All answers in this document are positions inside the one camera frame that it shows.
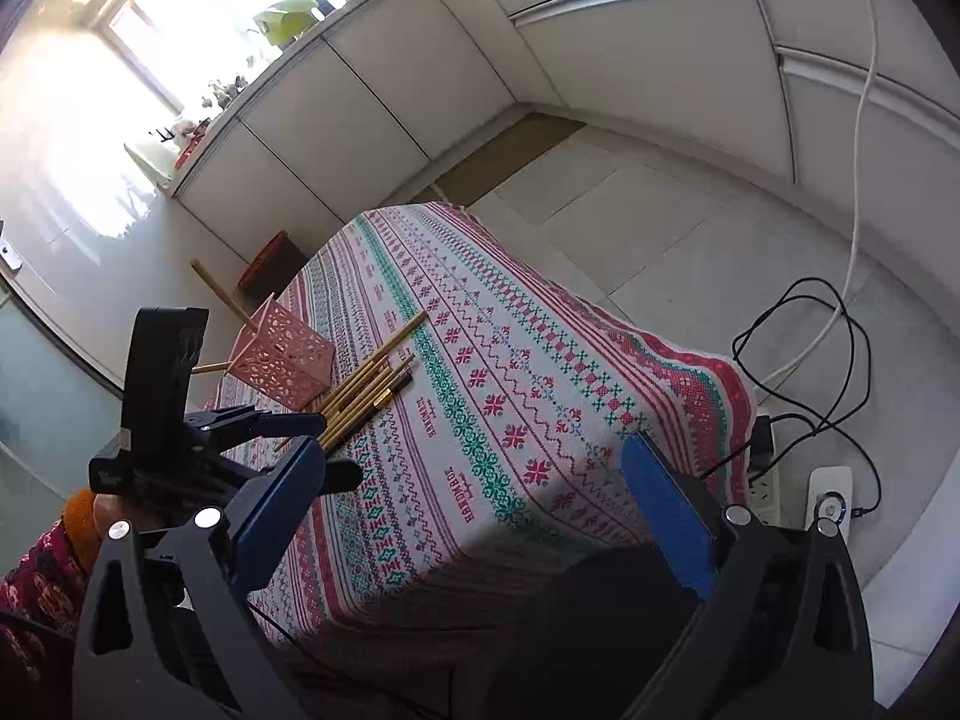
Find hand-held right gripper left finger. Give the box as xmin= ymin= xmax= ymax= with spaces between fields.
xmin=71 ymin=435 xmax=327 ymax=720

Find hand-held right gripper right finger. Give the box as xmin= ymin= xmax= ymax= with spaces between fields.
xmin=621 ymin=431 xmax=878 ymax=720

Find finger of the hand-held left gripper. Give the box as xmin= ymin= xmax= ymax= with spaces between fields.
xmin=322 ymin=460 xmax=363 ymax=494
xmin=196 ymin=405 xmax=331 ymax=445

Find pink perforated utensil holder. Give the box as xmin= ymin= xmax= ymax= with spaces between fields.
xmin=227 ymin=294 xmax=335 ymax=413

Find bunch of bamboo chopsticks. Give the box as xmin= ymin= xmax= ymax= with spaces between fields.
xmin=274 ymin=311 xmax=430 ymax=452

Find dark chopstick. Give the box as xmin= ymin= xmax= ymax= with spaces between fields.
xmin=358 ymin=373 xmax=413 ymax=417
xmin=349 ymin=352 xmax=417 ymax=410

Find person's left forearm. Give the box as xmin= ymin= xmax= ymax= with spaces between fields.
xmin=0 ymin=487 xmax=102 ymax=683

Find white power strip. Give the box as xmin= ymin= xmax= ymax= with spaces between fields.
xmin=750 ymin=409 xmax=785 ymax=527

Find black power adapter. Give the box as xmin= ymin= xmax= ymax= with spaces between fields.
xmin=750 ymin=412 xmax=778 ymax=466

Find white charger device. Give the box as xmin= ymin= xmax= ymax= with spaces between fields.
xmin=806 ymin=465 xmax=856 ymax=539

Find red trash bin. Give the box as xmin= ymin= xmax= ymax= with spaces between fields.
xmin=238 ymin=231 xmax=308 ymax=290

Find patterned tablecloth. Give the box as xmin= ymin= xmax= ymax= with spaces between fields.
xmin=214 ymin=201 xmax=758 ymax=650

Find brown floor mat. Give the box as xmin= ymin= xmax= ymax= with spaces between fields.
xmin=433 ymin=111 xmax=587 ymax=205

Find kitchen window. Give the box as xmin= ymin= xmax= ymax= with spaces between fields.
xmin=90 ymin=0 xmax=353 ymax=113

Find green cloth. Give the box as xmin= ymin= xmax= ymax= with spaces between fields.
xmin=251 ymin=0 xmax=325 ymax=46

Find white base cabinets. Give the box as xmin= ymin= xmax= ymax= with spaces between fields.
xmin=171 ymin=0 xmax=960 ymax=293

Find black cables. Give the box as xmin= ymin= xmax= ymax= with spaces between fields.
xmin=697 ymin=277 xmax=882 ymax=522

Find white cable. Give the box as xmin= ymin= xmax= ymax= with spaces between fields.
xmin=757 ymin=0 xmax=880 ymax=391

